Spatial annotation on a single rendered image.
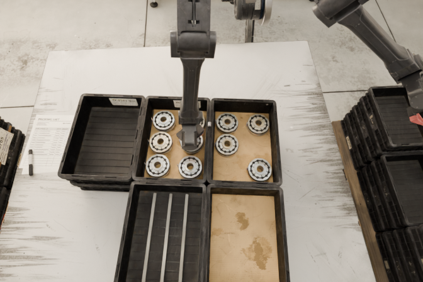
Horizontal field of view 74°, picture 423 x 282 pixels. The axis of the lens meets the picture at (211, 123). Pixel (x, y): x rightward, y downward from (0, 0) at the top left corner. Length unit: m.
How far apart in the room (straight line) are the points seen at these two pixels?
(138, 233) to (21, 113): 1.82
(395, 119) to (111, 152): 1.67
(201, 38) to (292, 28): 2.38
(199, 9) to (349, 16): 0.36
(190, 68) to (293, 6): 2.58
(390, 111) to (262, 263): 1.31
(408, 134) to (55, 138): 2.01
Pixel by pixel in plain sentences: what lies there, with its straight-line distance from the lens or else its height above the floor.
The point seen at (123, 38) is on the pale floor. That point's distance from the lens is 2.93.
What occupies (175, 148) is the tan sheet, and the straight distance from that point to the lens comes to 1.29.
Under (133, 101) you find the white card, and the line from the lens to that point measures 1.36.
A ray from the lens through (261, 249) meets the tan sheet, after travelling 1.20.
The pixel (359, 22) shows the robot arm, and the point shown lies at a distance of 0.81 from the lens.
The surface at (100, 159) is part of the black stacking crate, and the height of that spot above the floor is 0.83.
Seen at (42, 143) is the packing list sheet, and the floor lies 0.70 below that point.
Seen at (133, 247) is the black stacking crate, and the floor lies 0.83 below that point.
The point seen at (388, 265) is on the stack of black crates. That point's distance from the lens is 2.09.
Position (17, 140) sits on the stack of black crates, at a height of 0.26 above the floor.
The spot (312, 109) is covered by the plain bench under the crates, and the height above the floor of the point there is 0.70.
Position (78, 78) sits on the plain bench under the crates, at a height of 0.70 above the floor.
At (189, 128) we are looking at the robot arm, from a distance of 1.02.
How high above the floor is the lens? 2.02
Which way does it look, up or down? 63 degrees down
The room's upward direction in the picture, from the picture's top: straight up
